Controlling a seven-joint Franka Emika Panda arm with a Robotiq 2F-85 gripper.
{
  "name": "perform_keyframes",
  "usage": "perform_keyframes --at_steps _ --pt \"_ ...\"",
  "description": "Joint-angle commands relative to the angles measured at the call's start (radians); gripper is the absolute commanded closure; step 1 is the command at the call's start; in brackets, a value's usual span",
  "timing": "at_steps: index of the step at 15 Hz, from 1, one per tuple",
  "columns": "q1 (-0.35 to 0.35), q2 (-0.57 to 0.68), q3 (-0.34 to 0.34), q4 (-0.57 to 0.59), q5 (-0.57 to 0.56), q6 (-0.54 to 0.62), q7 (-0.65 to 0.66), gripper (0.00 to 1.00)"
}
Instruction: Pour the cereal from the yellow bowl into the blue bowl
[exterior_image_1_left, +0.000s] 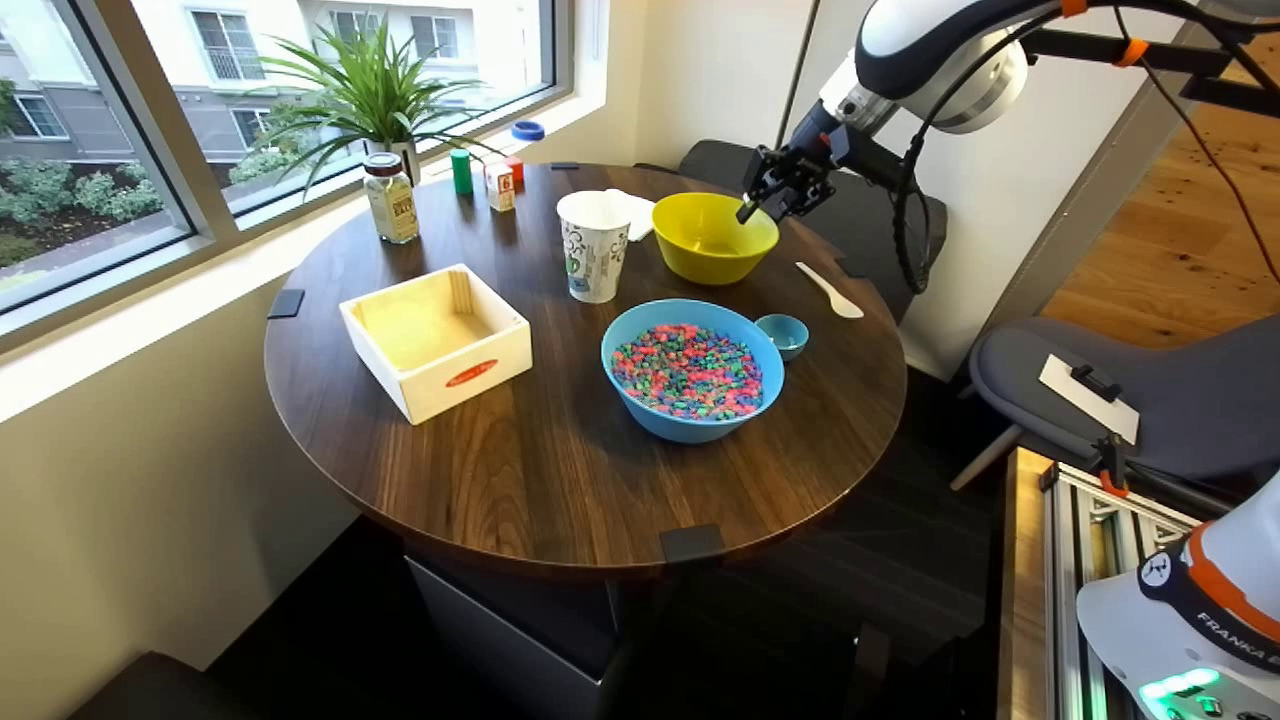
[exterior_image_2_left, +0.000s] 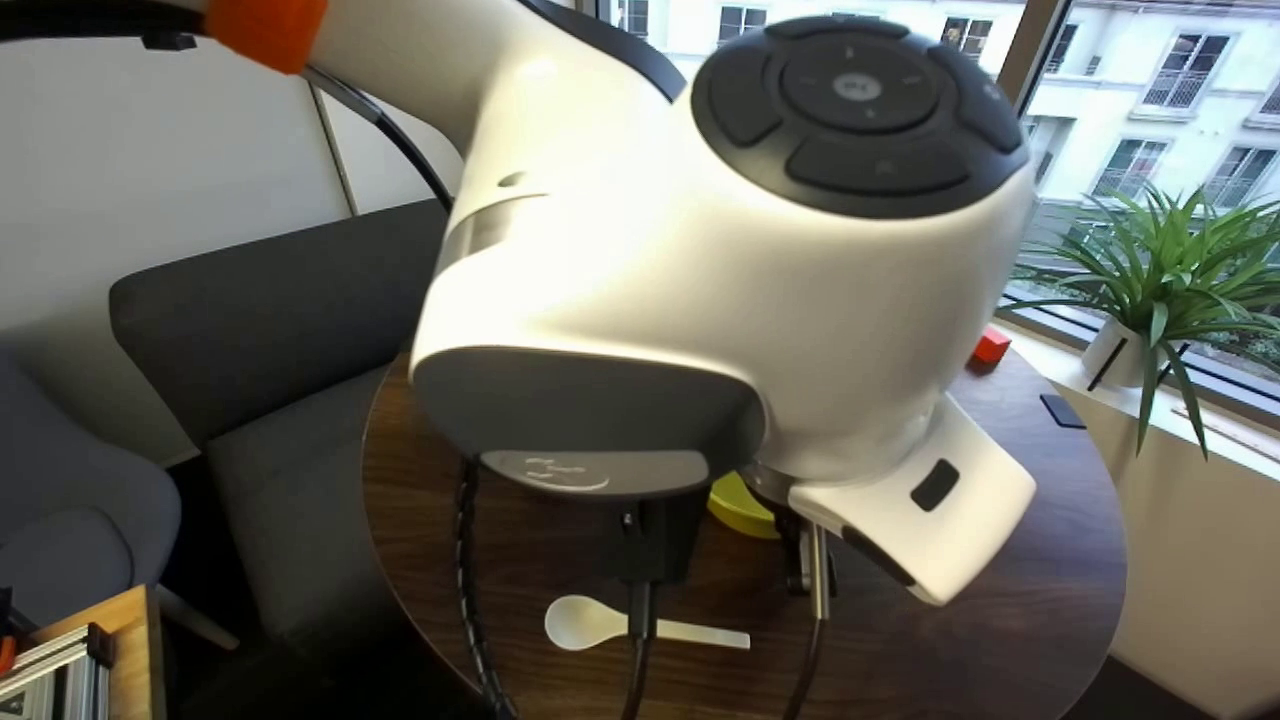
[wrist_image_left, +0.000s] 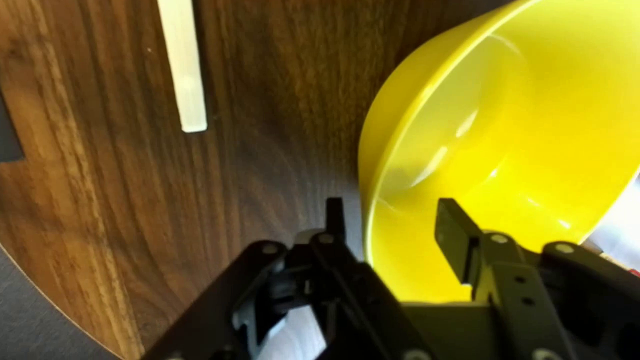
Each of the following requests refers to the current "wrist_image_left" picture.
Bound white plastic spoon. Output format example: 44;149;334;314
156;0;211;136

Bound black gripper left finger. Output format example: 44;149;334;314
143;196;437;360

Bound yellow plastic bowl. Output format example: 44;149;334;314
357;0;640;305

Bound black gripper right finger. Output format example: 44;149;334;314
435;196;640;360

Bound black table edge clip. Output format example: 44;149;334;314
0;91;28;164

